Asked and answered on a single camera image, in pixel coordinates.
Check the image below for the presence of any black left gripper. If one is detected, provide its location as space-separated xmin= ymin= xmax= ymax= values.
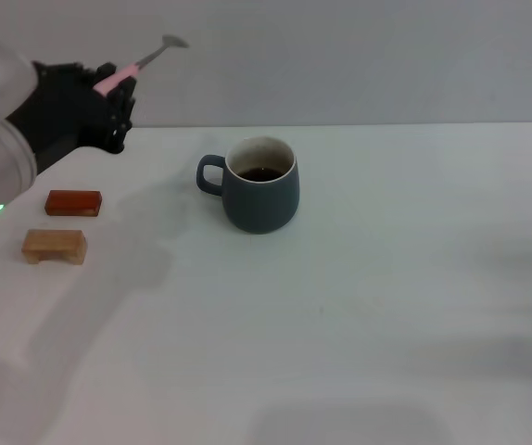
xmin=3 ymin=59 xmax=138 ymax=173

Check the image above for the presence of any pink handled metal spoon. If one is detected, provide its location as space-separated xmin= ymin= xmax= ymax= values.
xmin=92 ymin=33 xmax=190 ymax=97

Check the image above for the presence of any grey ceramic cup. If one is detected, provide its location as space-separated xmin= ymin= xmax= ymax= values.
xmin=196 ymin=135 xmax=301 ymax=235

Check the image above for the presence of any red-brown wooden block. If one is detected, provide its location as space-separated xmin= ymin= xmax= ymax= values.
xmin=44 ymin=189 xmax=106 ymax=218

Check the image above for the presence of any light wooden block rest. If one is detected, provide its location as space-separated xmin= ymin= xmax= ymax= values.
xmin=20 ymin=228 xmax=88 ymax=267

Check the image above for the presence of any dark coffee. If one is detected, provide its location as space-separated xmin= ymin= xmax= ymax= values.
xmin=235 ymin=166 xmax=286 ymax=184

